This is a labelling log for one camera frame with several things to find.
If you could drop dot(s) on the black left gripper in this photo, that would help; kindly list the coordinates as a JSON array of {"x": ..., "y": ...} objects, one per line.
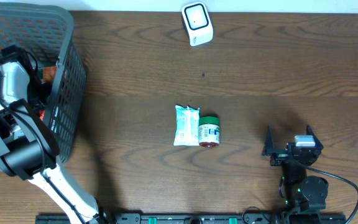
[{"x": 48, "y": 87}]

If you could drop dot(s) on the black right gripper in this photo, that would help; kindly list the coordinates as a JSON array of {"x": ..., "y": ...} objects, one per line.
[{"x": 280, "y": 155}]

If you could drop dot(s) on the green lid spice jar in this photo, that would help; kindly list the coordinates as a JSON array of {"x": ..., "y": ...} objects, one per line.
[{"x": 209, "y": 131}]

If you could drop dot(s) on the white teal wipes packet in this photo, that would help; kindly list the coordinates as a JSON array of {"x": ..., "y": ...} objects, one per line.
[{"x": 187, "y": 126}]

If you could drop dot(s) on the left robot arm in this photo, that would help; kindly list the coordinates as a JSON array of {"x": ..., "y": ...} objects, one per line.
[{"x": 37, "y": 126}]

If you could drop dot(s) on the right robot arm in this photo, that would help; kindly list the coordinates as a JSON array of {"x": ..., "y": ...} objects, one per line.
[{"x": 305, "y": 195}]

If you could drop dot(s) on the white barcode scanner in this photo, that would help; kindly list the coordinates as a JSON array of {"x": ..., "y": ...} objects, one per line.
[{"x": 197, "y": 23}]

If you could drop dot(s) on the grey plastic shopping basket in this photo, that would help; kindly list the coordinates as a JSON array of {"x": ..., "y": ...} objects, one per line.
[{"x": 47, "y": 33}]

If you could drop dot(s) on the black mounting rail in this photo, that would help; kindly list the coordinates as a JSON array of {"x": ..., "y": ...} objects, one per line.
[{"x": 257, "y": 218}]

